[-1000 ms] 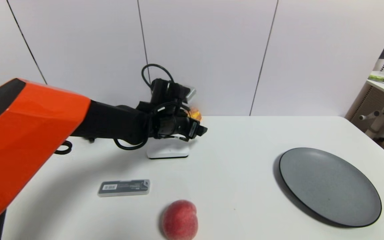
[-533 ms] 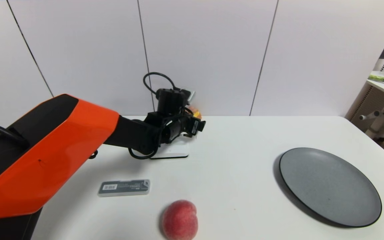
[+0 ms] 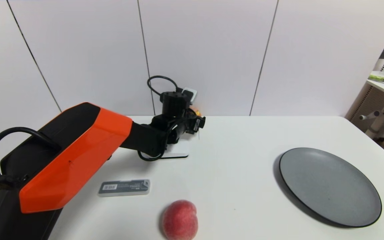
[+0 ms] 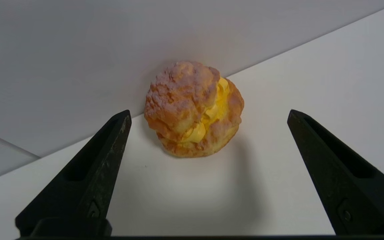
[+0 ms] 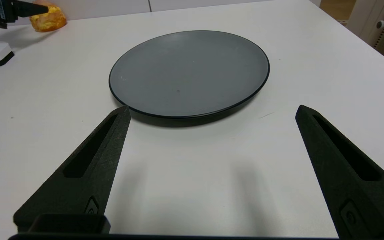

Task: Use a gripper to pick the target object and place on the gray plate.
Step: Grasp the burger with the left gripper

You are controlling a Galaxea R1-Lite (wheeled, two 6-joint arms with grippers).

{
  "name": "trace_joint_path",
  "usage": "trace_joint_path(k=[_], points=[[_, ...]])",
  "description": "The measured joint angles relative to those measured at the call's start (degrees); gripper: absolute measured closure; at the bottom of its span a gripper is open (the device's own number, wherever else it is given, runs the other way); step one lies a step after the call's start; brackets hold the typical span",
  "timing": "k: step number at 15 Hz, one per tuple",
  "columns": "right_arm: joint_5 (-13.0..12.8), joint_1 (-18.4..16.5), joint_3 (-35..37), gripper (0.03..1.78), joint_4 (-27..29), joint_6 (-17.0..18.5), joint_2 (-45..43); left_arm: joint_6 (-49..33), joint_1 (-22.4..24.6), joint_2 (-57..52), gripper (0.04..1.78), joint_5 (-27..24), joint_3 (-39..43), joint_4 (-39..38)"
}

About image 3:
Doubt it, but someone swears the gray round plate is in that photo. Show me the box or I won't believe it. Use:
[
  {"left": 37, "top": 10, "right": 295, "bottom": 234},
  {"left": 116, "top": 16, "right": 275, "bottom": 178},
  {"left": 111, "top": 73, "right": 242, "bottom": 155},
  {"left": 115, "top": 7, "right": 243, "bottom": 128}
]
[{"left": 279, "top": 147, "right": 382, "bottom": 228}]

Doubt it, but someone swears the white flat box device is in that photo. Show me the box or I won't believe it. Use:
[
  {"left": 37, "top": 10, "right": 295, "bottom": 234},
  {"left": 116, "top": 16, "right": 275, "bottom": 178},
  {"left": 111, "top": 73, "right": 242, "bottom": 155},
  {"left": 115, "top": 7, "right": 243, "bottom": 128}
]
[{"left": 161, "top": 139, "right": 190, "bottom": 159}]

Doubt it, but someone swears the gray case with barcode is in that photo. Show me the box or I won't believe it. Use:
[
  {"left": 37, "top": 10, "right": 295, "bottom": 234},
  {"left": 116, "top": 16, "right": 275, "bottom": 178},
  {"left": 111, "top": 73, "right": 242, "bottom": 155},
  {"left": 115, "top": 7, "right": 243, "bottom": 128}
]
[{"left": 98, "top": 179, "right": 151, "bottom": 197}]

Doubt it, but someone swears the red peach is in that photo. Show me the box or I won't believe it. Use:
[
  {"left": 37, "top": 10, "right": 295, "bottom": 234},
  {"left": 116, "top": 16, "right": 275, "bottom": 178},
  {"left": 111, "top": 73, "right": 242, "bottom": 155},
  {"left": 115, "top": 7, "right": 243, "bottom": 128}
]
[{"left": 161, "top": 200, "right": 199, "bottom": 240}]

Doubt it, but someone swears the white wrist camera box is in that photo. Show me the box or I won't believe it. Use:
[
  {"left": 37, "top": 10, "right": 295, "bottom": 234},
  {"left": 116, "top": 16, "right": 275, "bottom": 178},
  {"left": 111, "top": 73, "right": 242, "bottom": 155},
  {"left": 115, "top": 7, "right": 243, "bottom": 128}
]
[{"left": 181, "top": 87, "right": 198, "bottom": 103}]

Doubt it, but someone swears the thin black wrist cable loop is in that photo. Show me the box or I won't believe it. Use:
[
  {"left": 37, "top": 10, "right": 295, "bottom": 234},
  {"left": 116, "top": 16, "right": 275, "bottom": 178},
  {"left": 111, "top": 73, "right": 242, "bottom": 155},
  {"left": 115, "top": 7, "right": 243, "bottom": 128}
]
[{"left": 147, "top": 75, "right": 180, "bottom": 97}]

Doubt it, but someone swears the white desk leg frame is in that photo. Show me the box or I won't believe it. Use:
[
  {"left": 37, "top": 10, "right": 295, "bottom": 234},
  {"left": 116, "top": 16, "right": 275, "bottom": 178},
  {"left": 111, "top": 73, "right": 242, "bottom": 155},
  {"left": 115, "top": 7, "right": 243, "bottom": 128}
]
[{"left": 358, "top": 98, "right": 384, "bottom": 141}]

